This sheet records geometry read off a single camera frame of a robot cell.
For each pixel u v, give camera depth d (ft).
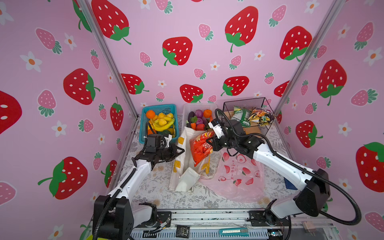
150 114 3.66
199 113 3.77
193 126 3.52
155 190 2.75
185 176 2.31
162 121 3.52
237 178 2.84
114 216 1.32
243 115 3.05
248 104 3.36
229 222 2.40
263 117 2.97
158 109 3.76
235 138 1.91
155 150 2.13
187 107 3.78
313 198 1.32
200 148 2.52
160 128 3.42
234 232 2.30
